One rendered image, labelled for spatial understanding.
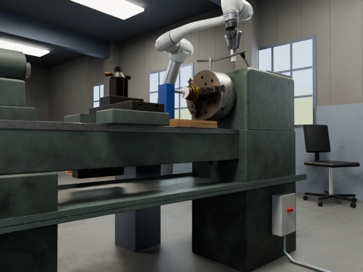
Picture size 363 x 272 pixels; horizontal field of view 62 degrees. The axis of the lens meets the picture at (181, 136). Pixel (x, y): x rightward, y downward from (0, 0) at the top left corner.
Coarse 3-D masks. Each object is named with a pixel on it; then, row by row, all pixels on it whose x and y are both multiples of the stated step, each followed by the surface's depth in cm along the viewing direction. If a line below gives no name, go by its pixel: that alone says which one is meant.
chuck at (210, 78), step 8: (200, 72) 190; (208, 72) 185; (216, 72) 184; (200, 80) 190; (208, 80) 185; (216, 80) 180; (224, 80) 181; (224, 88) 179; (200, 96) 193; (216, 96) 180; (224, 96) 178; (208, 104) 185; (216, 104) 179; (224, 104) 180; (200, 112) 189; (208, 112) 184; (216, 112) 180; (224, 112) 185; (208, 120) 190
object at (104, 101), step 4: (108, 96) 149; (112, 96) 150; (116, 96) 151; (100, 100) 155; (104, 100) 152; (108, 100) 149; (112, 100) 150; (116, 100) 151; (120, 100) 153; (124, 100) 154; (128, 100) 156; (136, 100) 159; (140, 100) 161; (100, 104) 155; (104, 104) 152; (108, 104) 149
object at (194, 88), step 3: (189, 87) 177; (192, 87) 178; (195, 87) 180; (189, 90) 176; (192, 90) 178; (195, 90) 178; (189, 93) 176; (192, 93) 177; (195, 93) 178; (198, 93) 179; (189, 96) 177; (192, 96) 178; (195, 96) 179; (198, 96) 182; (189, 99) 180; (192, 99) 180; (195, 99) 181
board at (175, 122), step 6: (174, 120) 151; (180, 120) 152; (186, 120) 154; (192, 120) 157; (198, 120) 160; (204, 120) 163; (168, 126) 155; (174, 126) 151; (180, 126) 152; (186, 126) 154; (192, 126) 157; (198, 126) 160; (204, 126) 163; (210, 126) 166; (216, 126) 169
